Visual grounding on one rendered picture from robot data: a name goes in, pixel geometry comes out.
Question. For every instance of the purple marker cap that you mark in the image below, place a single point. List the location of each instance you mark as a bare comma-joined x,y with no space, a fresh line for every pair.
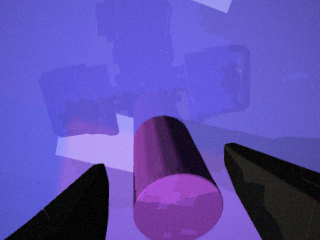
174,195

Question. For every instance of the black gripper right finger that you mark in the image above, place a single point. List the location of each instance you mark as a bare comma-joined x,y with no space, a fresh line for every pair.
282,199

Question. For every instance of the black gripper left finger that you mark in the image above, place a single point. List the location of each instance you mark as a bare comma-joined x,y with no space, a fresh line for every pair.
80,212

